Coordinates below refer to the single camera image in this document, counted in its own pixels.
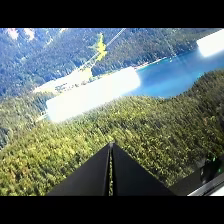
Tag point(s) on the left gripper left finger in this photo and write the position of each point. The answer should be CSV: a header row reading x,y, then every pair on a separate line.
x,y
90,180

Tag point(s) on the silver frame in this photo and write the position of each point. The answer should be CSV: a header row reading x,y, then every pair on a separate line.
x,y
210,191

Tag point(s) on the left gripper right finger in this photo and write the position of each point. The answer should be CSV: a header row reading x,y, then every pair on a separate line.
x,y
133,180

